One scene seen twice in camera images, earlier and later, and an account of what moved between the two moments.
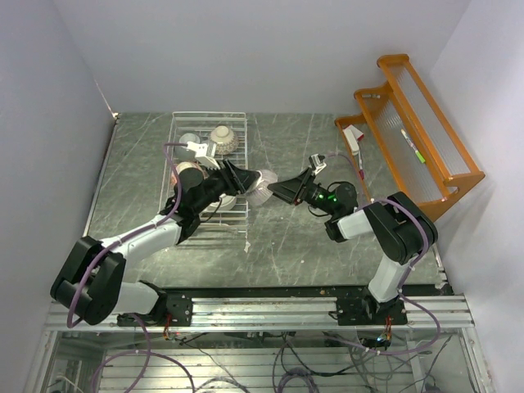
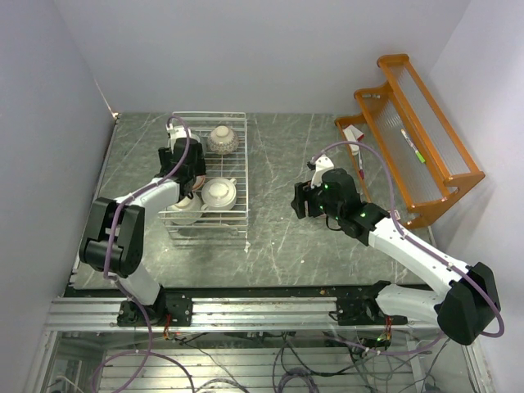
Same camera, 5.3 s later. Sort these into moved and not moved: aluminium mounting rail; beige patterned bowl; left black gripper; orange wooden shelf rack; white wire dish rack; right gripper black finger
Moved: left black gripper; right gripper black finger
Not moved: aluminium mounting rail; white wire dish rack; orange wooden shelf rack; beige patterned bowl
